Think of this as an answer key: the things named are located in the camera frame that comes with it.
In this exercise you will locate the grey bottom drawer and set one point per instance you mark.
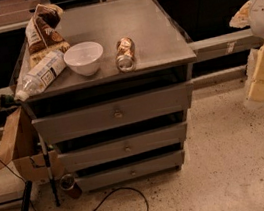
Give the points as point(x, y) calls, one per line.
point(133, 171)

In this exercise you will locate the grey drawer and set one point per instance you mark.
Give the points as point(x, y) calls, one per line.
point(133, 171)
point(114, 113)
point(124, 147)

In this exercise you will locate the grey middle drawer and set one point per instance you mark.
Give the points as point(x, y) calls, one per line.
point(124, 147)

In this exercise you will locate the grey drawer cabinet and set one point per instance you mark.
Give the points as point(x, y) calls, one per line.
point(162, 56)

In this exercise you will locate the grey top drawer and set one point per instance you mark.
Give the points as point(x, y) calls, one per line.
point(114, 113)

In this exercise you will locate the lying drink can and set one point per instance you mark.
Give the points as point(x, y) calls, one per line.
point(125, 59)

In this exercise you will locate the white bowl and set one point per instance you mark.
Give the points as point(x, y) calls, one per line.
point(84, 58)

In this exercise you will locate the clear plastic water bottle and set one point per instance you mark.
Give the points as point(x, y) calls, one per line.
point(37, 80)

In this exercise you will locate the brown snack bag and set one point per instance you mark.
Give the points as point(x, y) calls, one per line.
point(42, 37)

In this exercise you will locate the dark cup on floor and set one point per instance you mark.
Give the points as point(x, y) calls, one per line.
point(69, 186)

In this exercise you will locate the brown cardboard box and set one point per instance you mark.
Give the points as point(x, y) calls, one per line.
point(20, 145)

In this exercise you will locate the black tripod stand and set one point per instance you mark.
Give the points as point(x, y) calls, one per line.
point(28, 185)

